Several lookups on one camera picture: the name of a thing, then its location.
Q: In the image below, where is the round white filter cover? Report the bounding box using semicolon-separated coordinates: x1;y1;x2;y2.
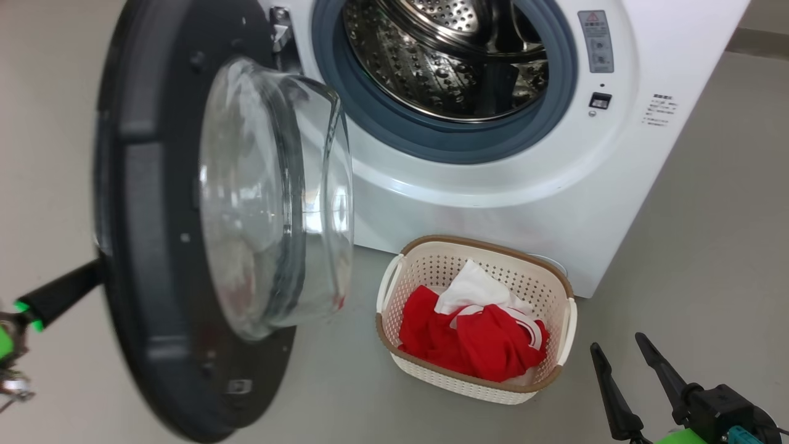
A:
529;253;569;279

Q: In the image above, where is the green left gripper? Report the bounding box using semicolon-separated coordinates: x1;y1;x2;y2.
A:
0;259;105;406

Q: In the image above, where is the white washing machine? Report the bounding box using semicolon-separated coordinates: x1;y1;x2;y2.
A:
259;0;751;300

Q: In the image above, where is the grey rubber door gasket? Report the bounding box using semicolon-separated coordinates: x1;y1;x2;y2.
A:
311;0;579;165

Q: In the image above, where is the red garment with white trim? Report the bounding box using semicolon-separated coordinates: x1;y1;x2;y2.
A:
398;285;549;383

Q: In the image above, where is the cream laundry basket brown rim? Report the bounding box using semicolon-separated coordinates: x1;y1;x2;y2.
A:
376;234;578;406

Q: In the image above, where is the steel washing machine drum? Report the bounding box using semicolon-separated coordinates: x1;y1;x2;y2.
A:
342;0;549;122

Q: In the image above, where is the white cloth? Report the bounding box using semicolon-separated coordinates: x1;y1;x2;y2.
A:
435;259;534;316

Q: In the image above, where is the dark grey washing machine door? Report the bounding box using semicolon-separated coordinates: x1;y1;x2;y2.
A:
92;0;355;443

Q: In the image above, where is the grey warning label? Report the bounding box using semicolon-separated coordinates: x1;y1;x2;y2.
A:
578;10;615;73

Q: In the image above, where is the metal door hinge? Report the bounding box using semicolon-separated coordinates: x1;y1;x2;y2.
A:
269;6;294;55

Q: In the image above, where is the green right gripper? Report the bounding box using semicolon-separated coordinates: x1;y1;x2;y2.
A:
590;332;709;444

